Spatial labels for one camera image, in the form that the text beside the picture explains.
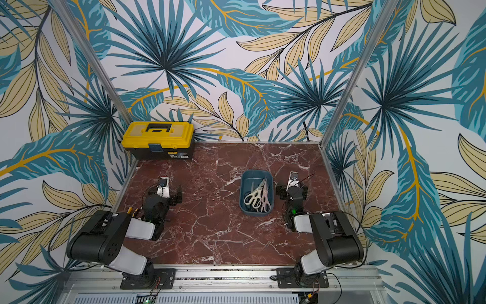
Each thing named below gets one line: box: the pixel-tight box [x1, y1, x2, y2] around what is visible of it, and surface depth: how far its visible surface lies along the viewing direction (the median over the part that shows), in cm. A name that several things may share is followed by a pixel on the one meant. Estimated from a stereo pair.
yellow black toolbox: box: [121, 120, 195, 160], surface depth 102 cm
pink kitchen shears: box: [256, 179, 272, 213], surface depth 94 cm
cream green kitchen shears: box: [243, 178, 266, 209], surface depth 94 cm
